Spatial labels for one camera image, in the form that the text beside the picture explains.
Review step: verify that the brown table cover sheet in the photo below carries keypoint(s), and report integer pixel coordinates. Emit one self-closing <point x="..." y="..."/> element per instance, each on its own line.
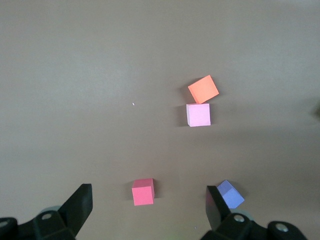
<point x="75" y="75"/>

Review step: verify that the purple foam cube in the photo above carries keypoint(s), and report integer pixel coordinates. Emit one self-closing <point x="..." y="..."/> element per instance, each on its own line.
<point x="232" y="197"/>

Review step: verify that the red foam cube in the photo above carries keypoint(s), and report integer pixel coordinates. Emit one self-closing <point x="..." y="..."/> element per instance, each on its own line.
<point x="142" y="193"/>

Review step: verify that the orange foam cube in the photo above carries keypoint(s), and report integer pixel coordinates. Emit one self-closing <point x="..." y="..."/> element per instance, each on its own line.
<point x="203" y="89"/>

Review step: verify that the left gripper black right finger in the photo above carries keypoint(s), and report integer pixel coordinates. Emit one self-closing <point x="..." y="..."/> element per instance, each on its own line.
<point x="215" y="212"/>

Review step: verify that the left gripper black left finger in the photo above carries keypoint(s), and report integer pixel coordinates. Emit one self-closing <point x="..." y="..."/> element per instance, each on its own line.
<point x="77" y="207"/>

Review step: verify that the pink foam cube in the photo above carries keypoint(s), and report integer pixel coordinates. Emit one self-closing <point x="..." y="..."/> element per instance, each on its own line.
<point x="198" y="115"/>

